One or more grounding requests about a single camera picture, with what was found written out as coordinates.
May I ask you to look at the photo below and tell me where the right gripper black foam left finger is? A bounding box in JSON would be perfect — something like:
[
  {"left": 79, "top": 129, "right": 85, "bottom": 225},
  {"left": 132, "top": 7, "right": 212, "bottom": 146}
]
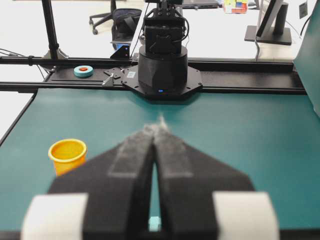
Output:
[{"left": 21, "top": 129, "right": 156, "bottom": 240}]

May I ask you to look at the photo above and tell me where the teal tape roll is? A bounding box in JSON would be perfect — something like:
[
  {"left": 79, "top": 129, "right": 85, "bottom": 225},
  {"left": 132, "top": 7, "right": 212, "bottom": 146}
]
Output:
[{"left": 73, "top": 65, "right": 94, "bottom": 78}]

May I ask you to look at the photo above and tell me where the black vertical pole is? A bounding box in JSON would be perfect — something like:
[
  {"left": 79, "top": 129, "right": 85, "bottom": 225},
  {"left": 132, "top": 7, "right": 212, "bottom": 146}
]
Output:
[{"left": 42, "top": 0, "right": 69, "bottom": 60}]

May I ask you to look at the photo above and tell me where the right gripper black foam right finger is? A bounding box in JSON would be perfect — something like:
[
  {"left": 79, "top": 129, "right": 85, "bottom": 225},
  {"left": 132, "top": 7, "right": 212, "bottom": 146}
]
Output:
[{"left": 152, "top": 124, "right": 280, "bottom": 240}]

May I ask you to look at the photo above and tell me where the black monitor stand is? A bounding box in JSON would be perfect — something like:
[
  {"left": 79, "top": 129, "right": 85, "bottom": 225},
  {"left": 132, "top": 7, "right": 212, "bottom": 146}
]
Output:
[{"left": 244, "top": 0, "right": 292, "bottom": 46}]

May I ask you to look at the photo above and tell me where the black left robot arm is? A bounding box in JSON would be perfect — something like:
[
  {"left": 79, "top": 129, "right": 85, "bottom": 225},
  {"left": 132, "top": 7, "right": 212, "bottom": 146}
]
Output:
[{"left": 20, "top": 0, "right": 203, "bottom": 240}]

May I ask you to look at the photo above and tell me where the black aluminium rail frame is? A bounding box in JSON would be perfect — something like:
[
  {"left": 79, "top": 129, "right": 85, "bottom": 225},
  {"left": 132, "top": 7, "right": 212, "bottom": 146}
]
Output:
[{"left": 0, "top": 56, "right": 306, "bottom": 95}]

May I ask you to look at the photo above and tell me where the colourful box on desk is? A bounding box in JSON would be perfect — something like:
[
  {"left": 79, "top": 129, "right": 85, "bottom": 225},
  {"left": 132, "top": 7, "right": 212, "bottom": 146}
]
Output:
[{"left": 223, "top": 0, "right": 248, "bottom": 14}]

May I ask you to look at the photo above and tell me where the black office chair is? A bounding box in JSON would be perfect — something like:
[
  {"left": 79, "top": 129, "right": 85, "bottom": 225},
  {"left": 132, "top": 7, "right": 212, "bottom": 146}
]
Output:
[{"left": 89, "top": 0, "right": 142, "bottom": 45}]

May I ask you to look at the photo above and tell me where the yellow plastic cup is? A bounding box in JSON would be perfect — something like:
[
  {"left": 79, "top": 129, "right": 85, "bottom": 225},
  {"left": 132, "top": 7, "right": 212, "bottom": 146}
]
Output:
[{"left": 48, "top": 138, "right": 88, "bottom": 177}]

